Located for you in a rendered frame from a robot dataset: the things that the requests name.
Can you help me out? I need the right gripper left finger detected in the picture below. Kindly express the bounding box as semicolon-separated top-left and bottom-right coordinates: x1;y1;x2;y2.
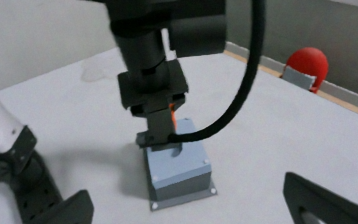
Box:
30;189;95;224

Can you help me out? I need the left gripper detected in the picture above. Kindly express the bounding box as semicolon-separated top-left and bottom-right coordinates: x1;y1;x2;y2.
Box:
118;52;191;144

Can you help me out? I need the light blue flat plate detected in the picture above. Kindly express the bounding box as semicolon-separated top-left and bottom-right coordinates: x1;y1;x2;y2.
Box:
148;116;213;188

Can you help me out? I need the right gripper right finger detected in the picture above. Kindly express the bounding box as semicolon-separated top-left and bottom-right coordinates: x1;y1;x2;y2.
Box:
282;171;358;224

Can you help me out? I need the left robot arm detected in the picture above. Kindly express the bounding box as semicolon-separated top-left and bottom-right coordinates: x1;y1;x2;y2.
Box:
0;0;229;224

